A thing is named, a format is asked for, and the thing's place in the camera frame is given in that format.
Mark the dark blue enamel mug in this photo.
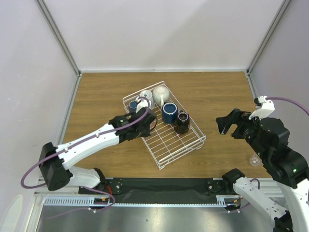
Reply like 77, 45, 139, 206
161, 102, 178, 124

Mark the white speckled mug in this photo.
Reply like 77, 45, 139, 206
153, 86, 170, 108

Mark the clear plastic cup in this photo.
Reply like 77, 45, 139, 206
140, 90, 155, 109

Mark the aluminium cable duct rail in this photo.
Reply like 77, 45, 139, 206
44, 196, 95, 206

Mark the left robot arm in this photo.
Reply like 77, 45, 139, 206
39, 107, 157, 194

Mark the white wire dish rack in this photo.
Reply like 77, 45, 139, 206
122, 81, 207, 171

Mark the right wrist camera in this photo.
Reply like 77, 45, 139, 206
249, 96, 275, 120

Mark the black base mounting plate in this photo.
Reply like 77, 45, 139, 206
78, 177, 232, 204

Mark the red mug white interior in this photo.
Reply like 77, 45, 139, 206
150, 119, 157, 131

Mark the small dark blue cup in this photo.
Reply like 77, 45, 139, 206
128, 100, 138, 113

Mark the black mug white interior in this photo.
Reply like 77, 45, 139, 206
174, 110, 190, 134

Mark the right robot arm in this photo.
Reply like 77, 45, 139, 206
216, 109, 309, 232

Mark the clear wine glass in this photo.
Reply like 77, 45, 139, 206
249, 153, 263, 167

